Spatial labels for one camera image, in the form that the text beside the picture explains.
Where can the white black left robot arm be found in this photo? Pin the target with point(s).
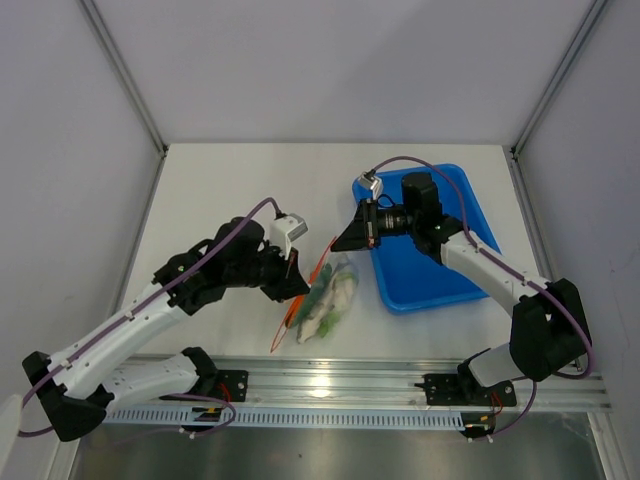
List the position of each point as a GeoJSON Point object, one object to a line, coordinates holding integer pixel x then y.
{"type": "Point", "coordinates": [79, 386]}

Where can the white slotted cable duct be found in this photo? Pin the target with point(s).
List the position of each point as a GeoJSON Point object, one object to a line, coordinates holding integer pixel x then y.
{"type": "Point", "coordinates": [200, 416]}

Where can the clear zip bag orange zipper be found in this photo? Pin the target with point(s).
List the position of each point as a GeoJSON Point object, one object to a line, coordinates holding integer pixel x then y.
{"type": "Point", "coordinates": [338, 261]}

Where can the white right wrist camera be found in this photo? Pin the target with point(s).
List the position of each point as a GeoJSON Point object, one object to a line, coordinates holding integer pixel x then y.
{"type": "Point", "coordinates": [370, 181]}

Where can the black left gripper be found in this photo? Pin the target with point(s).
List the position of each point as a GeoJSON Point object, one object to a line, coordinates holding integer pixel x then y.
{"type": "Point", "coordinates": [289, 283]}

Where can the white green cabbage toy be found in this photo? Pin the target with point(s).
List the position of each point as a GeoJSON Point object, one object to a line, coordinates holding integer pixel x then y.
{"type": "Point", "coordinates": [338, 296]}

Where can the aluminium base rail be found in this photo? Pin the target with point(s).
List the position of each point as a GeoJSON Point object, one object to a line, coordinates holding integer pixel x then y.
{"type": "Point", "coordinates": [383, 384]}

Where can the blue plastic bin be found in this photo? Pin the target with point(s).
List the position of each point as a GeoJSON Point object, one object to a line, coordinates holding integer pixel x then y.
{"type": "Point", "coordinates": [409, 281]}

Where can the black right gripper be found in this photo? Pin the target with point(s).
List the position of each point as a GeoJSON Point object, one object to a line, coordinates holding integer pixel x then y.
{"type": "Point", "coordinates": [364, 232]}

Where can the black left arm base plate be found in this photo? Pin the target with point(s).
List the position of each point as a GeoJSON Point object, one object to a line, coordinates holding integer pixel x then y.
{"type": "Point", "coordinates": [228, 385]}

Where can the green cucumber toy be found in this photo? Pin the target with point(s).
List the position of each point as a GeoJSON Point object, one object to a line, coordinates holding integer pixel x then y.
{"type": "Point", "coordinates": [317, 289]}

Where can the green grapes toy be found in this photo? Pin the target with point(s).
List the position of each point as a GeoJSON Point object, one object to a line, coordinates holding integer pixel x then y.
{"type": "Point", "coordinates": [329, 323]}

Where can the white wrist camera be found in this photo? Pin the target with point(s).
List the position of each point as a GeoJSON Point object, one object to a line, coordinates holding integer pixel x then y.
{"type": "Point", "coordinates": [284, 230]}
{"type": "Point", "coordinates": [370, 181]}

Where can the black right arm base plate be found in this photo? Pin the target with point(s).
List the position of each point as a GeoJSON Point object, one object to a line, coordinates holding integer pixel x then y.
{"type": "Point", "coordinates": [447, 389]}

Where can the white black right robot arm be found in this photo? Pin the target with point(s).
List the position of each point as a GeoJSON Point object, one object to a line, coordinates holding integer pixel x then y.
{"type": "Point", "coordinates": [548, 325]}

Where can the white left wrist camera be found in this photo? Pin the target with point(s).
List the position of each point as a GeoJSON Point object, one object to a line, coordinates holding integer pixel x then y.
{"type": "Point", "coordinates": [284, 230]}

